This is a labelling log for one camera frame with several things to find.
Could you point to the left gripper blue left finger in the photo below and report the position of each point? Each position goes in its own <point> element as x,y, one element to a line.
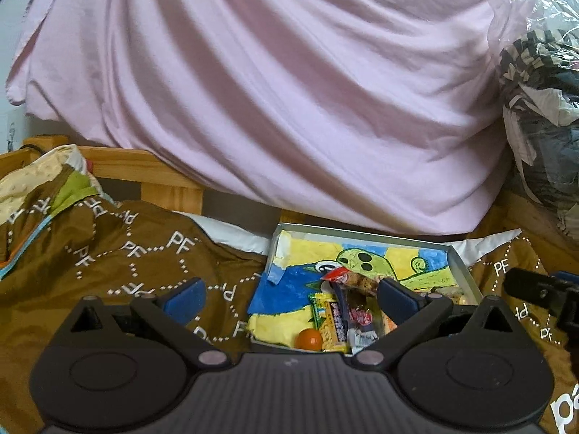
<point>164,318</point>

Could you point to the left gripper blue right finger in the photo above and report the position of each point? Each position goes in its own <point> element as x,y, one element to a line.
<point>418,318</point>

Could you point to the clear nut snack packet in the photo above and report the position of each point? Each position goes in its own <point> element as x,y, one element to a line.
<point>363,284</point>

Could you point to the brown printed cloth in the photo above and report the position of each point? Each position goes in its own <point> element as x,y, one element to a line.
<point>72,360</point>

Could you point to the yellow purple snack packet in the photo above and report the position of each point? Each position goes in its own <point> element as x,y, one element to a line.
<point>327,319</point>

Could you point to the orange round candy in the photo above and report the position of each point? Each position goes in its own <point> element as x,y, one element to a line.
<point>309,339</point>

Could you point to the grey tray with drawing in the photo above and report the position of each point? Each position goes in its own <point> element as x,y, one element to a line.
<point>333,290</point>

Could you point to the beige green cloth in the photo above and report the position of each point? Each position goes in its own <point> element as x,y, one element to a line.
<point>20,182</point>

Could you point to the pink bed sheet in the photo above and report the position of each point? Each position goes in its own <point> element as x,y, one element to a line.
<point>379,113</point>

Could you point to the plastic bag of clothes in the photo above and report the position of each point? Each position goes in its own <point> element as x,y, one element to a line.
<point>535,43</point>

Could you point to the wooden bed frame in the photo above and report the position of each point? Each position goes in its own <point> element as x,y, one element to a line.
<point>160,184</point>

